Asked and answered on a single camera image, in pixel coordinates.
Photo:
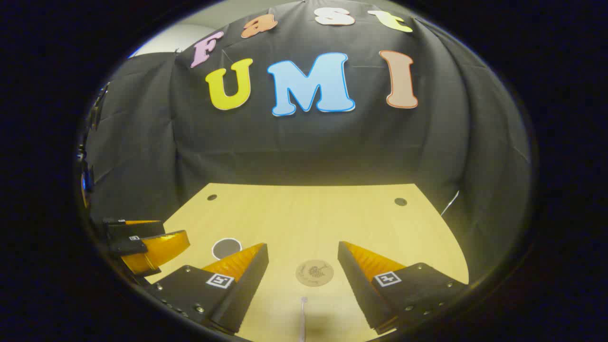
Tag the white toothbrush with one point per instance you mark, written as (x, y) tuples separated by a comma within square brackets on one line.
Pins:
[(303, 316)]

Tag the white cup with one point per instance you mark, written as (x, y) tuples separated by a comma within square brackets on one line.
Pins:
[(227, 248)]

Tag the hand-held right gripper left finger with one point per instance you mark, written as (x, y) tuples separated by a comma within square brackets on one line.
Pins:
[(247, 290)]

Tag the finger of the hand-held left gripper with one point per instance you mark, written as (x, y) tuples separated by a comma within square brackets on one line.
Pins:
[(129, 247), (135, 229)]

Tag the black backdrop cloth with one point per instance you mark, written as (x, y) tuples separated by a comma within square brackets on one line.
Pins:
[(294, 147)]

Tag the wooden desktop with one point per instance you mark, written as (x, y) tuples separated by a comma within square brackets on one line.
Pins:
[(304, 218)]

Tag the round cork coaster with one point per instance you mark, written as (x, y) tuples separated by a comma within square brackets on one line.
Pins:
[(314, 273)]

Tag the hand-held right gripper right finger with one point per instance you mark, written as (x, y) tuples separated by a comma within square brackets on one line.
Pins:
[(361, 290)]

